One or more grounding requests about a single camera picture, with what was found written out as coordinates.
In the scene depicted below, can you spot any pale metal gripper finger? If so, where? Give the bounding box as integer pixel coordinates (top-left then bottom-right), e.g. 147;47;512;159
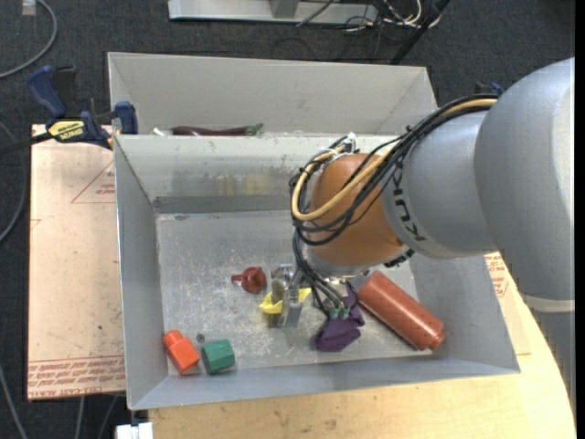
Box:
269;279;286;329
283;300;304;329

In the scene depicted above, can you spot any brown cardboard board, red print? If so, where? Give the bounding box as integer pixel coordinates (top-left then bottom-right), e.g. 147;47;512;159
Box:
27;123;534;402

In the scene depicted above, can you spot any orange bottle-shaped block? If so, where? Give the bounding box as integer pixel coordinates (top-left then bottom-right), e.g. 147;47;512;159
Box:
162;329;202;376

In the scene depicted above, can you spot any green hexagonal block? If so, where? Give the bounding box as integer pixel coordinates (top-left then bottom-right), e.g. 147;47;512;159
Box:
200;338;237;376

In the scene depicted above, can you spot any purple cloth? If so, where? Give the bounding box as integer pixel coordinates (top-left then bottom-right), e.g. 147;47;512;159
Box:
314;284;367;353

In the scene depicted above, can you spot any yellow toy banana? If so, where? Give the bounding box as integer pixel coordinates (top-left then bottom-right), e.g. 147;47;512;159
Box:
258;287;313;316

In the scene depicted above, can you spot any grey metal bin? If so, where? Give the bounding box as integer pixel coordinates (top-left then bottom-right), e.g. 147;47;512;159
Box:
107;51;521;412

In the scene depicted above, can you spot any purple toy eggplant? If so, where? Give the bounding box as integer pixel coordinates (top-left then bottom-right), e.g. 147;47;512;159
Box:
170;123;265;137

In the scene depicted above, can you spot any red-brown cylinder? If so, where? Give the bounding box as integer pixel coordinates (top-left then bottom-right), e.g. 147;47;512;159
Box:
356;270;446;352

